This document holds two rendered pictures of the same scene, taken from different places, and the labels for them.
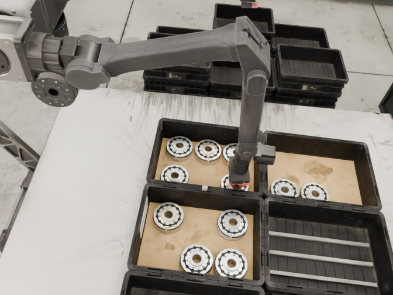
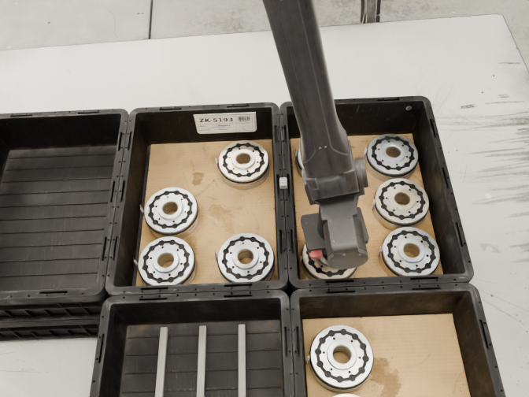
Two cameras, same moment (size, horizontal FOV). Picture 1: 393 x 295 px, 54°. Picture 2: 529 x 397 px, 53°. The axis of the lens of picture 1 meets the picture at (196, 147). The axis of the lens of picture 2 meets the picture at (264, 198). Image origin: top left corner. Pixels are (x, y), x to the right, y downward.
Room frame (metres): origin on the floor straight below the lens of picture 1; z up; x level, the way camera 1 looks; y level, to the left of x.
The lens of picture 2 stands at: (0.67, -0.57, 1.73)
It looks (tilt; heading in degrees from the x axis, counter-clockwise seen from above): 58 degrees down; 91
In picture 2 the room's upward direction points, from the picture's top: 4 degrees counter-clockwise
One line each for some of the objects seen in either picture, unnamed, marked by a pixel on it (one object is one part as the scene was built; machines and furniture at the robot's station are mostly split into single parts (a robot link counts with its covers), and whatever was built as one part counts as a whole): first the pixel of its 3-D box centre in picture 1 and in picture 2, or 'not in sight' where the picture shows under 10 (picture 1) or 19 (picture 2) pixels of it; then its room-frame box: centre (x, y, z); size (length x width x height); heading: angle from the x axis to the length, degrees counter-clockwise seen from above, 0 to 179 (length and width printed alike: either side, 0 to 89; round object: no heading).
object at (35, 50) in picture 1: (45, 52); not in sight; (0.67, 0.36, 1.45); 0.09 x 0.08 x 0.12; 1
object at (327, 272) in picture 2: (234, 184); (330, 254); (0.78, -0.15, 0.86); 0.10 x 0.10 x 0.01
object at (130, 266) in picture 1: (199, 231); (201, 191); (0.55, -0.04, 0.92); 0.40 x 0.30 x 0.02; 89
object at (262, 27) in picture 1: (238, 45); not in sight; (2.29, -0.22, 0.37); 0.40 x 0.30 x 0.45; 92
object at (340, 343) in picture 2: (285, 189); (342, 354); (0.77, -0.33, 0.86); 0.05 x 0.05 x 0.01
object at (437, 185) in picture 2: (206, 164); (362, 199); (0.85, -0.04, 0.87); 0.40 x 0.30 x 0.11; 89
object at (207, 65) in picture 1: (177, 78); not in sight; (1.88, 0.17, 0.37); 0.40 x 0.30 x 0.45; 91
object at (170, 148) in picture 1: (179, 146); (392, 153); (0.92, 0.07, 0.86); 0.10 x 0.10 x 0.01
